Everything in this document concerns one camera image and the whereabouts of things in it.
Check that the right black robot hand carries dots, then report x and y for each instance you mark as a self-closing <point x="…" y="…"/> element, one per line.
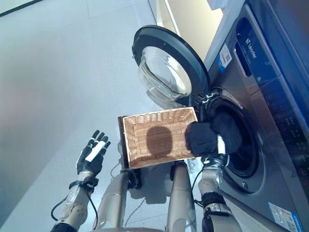
<point x="221" y="145"/>

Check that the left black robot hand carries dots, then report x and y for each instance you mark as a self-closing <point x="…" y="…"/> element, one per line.
<point x="90" y="162"/>

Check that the black garment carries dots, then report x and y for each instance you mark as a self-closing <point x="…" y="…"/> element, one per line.
<point x="202" y="140"/>

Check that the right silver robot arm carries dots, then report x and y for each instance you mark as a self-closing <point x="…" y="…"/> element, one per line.
<point x="212" y="188"/>

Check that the dark grey washing machine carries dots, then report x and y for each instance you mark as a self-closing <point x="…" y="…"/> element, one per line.
<point x="229" y="82"/>

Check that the glossy brown stool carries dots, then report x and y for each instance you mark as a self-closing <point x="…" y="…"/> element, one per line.
<point x="120" y="140"/>

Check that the left silver robot leg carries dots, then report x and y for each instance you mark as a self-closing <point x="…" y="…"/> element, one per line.
<point x="116" y="200"/>

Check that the silver robot leg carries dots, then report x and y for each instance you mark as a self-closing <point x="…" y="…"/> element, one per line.
<point x="116" y="200"/>
<point x="181" y="198"/>

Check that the rectangular wicker laundry basket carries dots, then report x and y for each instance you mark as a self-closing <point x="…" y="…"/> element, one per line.
<point x="135" y="145"/>

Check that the right silver robot leg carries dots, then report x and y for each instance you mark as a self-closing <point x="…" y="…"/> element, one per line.
<point x="181" y="198"/>

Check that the blue energy label sticker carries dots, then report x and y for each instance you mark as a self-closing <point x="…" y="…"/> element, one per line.
<point x="225" y="58"/>

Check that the blue white info sticker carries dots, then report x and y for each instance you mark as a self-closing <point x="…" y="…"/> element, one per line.
<point x="285" y="217"/>

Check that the round glass washer door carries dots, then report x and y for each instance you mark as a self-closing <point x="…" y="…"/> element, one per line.
<point x="169" y="33"/>

